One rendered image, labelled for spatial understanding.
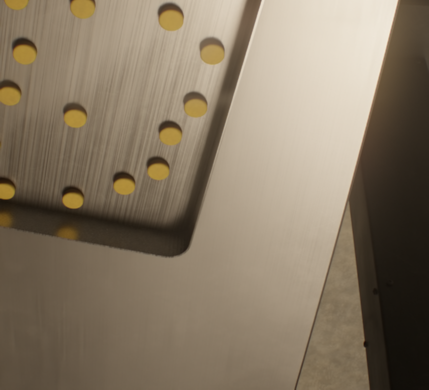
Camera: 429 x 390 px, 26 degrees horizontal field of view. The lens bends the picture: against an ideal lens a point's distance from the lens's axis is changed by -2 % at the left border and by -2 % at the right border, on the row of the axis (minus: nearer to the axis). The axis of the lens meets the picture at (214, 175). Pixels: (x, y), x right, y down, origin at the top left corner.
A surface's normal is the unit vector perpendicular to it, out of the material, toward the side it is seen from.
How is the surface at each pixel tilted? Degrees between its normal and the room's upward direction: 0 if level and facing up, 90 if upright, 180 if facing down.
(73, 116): 0
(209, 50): 0
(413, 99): 90
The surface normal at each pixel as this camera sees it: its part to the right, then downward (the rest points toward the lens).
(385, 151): 0.00, -0.76
